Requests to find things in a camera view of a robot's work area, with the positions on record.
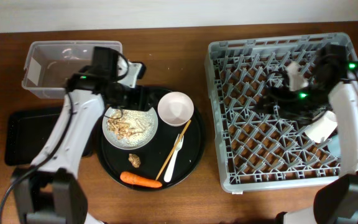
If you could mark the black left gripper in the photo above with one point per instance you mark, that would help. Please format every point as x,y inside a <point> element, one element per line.
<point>137,98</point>

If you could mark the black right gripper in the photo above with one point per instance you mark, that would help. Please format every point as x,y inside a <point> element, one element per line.
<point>276,93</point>

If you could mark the cream paper cup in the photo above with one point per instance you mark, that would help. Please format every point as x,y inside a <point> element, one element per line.
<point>322,128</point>

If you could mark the pink bowl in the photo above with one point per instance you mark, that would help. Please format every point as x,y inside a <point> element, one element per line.
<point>175,108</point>

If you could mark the light blue plastic cup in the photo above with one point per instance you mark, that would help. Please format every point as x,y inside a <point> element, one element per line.
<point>334,146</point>

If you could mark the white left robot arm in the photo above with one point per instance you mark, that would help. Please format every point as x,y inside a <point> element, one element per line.
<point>48,190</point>

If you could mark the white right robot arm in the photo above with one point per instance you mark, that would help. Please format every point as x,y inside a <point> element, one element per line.
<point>334,88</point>

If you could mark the grey dishwasher rack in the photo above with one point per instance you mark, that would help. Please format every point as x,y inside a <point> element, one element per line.
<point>259,151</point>

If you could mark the grey plate with food scraps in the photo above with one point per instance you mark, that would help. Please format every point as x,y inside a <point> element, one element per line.
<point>129,129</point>

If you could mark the round black tray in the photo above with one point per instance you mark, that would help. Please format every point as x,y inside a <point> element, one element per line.
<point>152,156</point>

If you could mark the wooden chopstick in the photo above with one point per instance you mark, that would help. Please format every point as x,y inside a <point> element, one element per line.
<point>173,149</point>

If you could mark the brown walnut piece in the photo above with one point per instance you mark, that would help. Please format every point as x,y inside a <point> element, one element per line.
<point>134,160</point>

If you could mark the orange carrot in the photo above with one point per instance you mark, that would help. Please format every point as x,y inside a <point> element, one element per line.
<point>134,179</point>

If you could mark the white plastic fork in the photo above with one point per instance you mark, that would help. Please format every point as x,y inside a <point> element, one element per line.
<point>169,171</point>

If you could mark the clear plastic bin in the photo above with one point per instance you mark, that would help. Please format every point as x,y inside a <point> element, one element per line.
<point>50,63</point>

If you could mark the black rectangular tray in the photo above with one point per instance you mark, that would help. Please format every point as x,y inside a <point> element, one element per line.
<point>27,133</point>

